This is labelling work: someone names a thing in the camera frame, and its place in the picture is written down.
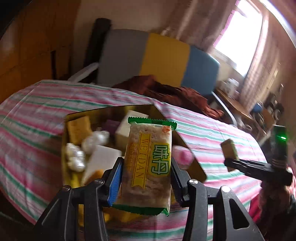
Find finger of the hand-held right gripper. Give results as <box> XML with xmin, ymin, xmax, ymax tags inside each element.
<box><xmin>224</xmin><ymin>158</ymin><xmax>293</xmax><ymax>186</ymax></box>

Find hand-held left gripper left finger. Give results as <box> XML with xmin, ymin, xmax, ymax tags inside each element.
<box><xmin>32</xmin><ymin>157</ymin><xmax>124</xmax><ymax>241</ymax></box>

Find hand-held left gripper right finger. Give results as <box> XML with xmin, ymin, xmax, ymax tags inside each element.
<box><xmin>170</xmin><ymin>159</ymin><xmax>265</xmax><ymax>241</ymax></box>

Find large sponge cake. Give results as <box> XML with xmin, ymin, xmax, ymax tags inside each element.
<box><xmin>91</xmin><ymin>169</ymin><xmax>104</xmax><ymax>180</ymax></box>

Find gold tin box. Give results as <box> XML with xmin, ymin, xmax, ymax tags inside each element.
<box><xmin>60</xmin><ymin>105</ymin><xmax>207</xmax><ymax>232</ymax></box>

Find white block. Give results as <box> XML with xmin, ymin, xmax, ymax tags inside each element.
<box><xmin>83</xmin><ymin>145</ymin><xmax>123</xmax><ymax>184</ymax></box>

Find pink snack packet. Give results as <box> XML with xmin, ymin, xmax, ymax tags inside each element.
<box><xmin>173</xmin><ymin>146</ymin><xmax>195</xmax><ymax>165</ymax></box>

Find yellow knit pouch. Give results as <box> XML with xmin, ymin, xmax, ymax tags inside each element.
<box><xmin>103</xmin><ymin>207</ymin><xmax>139</xmax><ymax>223</ymax></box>

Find green yellow cracker packet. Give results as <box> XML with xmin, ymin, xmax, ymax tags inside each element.
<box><xmin>114</xmin><ymin>116</ymin><xmax>178</xmax><ymax>216</ymax></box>

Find small green white box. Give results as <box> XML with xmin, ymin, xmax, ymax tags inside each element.
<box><xmin>220</xmin><ymin>138</ymin><xmax>240</xmax><ymax>172</ymax></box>

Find white plastic bag ball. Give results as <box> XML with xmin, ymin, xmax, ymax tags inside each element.
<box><xmin>66</xmin><ymin>142</ymin><xmax>85</xmax><ymax>172</ymax></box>
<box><xmin>82</xmin><ymin>130</ymin><xmax>110</xmax><ymax>154</ymax></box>

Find cream carton box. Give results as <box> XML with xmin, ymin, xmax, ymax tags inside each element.
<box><xmin>115</xmin><ymin>110</ymin><xmax>149</xmax><ymax>149</ymax></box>

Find purple bean bag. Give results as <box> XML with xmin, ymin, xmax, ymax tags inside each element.
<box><xmin>102</xmin><ymin>119</ymin><xmax>119</xmax><ymax>135</ymax></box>

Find bare yellow sponge cake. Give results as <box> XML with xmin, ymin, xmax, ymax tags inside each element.
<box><xmin>67</xmin><ymin>116</ymin><xmax>92</xmax><ymax>144</ymax></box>

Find person's right forearm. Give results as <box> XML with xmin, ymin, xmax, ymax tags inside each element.
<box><xmin>259</xmin><ymin>183</ymin><xmax>296</xmax><ymax>232</ymax></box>

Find person's red clothing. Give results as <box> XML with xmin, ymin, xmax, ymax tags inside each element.
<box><xmin>250</xmin><ymin>197</ymin><xmax>262</xmax><ymax>221</ymax></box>

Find wooden side table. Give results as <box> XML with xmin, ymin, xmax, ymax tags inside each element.
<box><xmin>215</xmin><ymin>87</ymin><xmax>255</xmax><ymax>123</ymax></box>

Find tall white box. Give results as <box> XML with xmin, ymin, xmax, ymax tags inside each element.
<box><xmin>225</xmin><ymin>79</ymin><xmax>240</xmax><ymax>93</ymax></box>

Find pink patterned curtain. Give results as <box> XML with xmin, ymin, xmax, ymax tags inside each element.
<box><xmin>159</xmin><ymin>0</ymin><xmax>234</xmax><ymax>54</ymax></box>
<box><xmin>240</xmin><ymin>14</ymin><xmax>287</xmax><ymax>105</ymax></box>

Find rust brown jacket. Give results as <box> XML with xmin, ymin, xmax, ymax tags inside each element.
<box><xmin>112</xmin><ymin>75</ymin><xmax>224</xmax><ymax>120</ymax></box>

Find striped tablecloth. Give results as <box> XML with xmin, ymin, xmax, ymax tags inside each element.
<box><xmin>0</xmin><ymin>80</ymin><xmax>271</xmax><ymax>234</ymax></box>

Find grey yellow blue sofa chair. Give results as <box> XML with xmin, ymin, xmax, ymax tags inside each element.
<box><xmin>69</xmin><ymin>29</ymin><xmax>238</xmax><ymax>126</ymax></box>

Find black rolled mat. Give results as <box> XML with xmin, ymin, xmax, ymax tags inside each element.
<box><xmin>84</xmin><ymin>18</ymin><xmax>112</xmax><ymax>67</ymax></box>

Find wooden wardrobe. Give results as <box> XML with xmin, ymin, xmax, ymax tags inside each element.
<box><xmin>0</xmin><ymin>0</ymin><xmax>81</xmax><ymax>81</ymax></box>

